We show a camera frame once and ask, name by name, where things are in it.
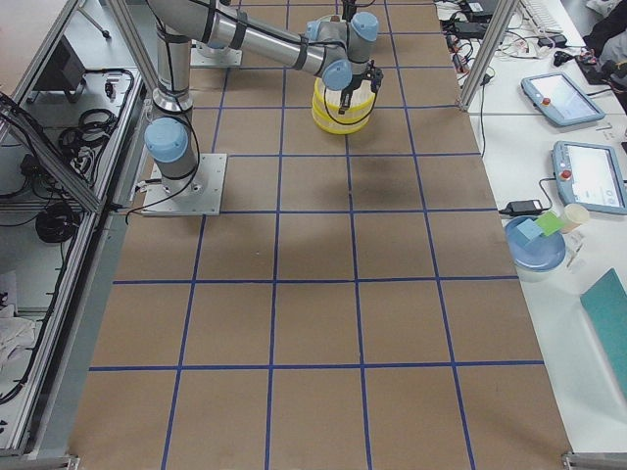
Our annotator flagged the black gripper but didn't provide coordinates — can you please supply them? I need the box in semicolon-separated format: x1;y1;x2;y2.
338;59;384;116

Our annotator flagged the yellow steamer layer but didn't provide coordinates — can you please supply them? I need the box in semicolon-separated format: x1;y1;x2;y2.
312;106;369;135
312;77;377;121

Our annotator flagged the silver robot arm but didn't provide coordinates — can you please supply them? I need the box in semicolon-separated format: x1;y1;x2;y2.
145;1;382;196

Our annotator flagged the upper blue teach pendant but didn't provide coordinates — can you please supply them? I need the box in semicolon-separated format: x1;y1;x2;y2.
520;72;605;126

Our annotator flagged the blue teach pendant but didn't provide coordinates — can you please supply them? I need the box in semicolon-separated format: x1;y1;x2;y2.
552;141;626;215
520;72;605;126

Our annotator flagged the black power adapter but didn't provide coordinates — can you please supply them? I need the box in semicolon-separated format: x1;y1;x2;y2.
499;200;545;217

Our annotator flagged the blue foam cube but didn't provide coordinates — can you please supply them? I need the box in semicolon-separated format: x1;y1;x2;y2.
514;218;543;246

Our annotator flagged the green foam cube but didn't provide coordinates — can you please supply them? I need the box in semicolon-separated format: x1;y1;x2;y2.
534;211;564;237

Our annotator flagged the blue plate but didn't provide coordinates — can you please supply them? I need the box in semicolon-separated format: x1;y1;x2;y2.
505;216;566;272

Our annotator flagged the lower blue teach pendant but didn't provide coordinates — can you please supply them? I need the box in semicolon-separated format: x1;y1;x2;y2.
552;141;626;215

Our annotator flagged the beige paper cup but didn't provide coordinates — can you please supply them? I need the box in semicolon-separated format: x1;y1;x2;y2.
560;204;590;234

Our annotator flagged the black monitor box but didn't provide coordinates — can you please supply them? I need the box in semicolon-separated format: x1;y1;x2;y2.
33;36;86;103

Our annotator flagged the teal notebook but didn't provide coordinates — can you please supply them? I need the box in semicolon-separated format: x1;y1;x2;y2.
580;268;626;380

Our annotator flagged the white crumpled cloth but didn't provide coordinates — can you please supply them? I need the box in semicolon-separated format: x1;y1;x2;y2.
0;271;36;373

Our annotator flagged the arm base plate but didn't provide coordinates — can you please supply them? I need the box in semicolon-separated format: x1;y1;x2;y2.
190;42;242;69
141;153;227;216

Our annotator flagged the aluminium frame post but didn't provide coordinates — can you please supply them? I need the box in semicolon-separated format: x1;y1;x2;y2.
458;0;517;112

